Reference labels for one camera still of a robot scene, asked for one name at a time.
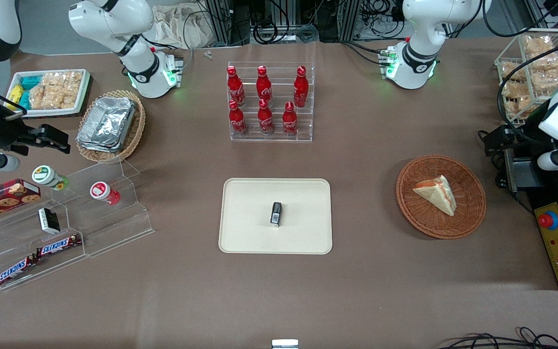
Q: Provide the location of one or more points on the yellow snack pack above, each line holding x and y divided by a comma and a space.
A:
15, 93

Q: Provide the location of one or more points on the small white black device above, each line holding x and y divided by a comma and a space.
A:
285, 344

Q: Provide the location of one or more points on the grey black power box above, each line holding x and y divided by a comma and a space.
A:
519, 174

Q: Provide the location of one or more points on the red lidded cup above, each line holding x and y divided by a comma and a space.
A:
102, 191

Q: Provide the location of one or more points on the aluminium frame post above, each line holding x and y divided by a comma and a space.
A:
221, 22
349, 19

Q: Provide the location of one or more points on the beige rectangular tray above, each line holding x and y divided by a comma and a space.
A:
245, 223

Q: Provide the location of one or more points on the red cookie box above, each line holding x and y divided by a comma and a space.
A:
3, 198

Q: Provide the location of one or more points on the black machine housing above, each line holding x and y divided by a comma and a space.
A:
545, 189

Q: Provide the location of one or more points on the round brown wicker basket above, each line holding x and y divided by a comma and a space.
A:
470, 203

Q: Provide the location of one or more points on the clear bag of fried snacks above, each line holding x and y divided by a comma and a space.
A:
519, 105
519, 88
512, 71
548, 62
548, 80
538, 44

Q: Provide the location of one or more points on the green lidded cup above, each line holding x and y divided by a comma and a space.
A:
46, 176

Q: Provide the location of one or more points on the small black white box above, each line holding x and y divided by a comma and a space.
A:
49, 220

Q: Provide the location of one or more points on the oval tan wicker basket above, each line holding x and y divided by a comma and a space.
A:
136, 131

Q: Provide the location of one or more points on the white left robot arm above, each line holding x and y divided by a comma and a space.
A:
419, 29

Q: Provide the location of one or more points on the clear bag of rice crackers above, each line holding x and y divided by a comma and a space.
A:
63, 80
49, 99

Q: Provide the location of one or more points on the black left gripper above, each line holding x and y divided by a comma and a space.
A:
519, 134

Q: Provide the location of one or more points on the red cola bottle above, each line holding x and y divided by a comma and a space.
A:
289, 121
237, 121
301, 89
265, 120
235, 87
263, 87

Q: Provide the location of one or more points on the white rectangular snack tray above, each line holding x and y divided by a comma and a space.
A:
83, 97

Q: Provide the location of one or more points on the stacked aluminium foil trays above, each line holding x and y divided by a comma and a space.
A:
107, 123

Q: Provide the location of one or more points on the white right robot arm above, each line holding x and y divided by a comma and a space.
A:
114, 24

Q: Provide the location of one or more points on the triangular sandwich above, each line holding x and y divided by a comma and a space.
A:
436, 194

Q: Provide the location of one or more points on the clear acrylic stepped shelf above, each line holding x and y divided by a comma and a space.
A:
114, 228

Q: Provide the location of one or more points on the beige cloth bag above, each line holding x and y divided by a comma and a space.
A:
182, 26

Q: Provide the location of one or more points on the clear acrylic bottle rack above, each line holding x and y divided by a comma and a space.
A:
279, 138

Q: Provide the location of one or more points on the snickers chocolate bar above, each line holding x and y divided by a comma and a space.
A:
15, 270
58, 245

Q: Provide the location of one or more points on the teal snack pack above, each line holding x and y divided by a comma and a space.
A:
24, 99
31, 81

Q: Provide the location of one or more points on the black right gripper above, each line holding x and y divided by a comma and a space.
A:
4, 131

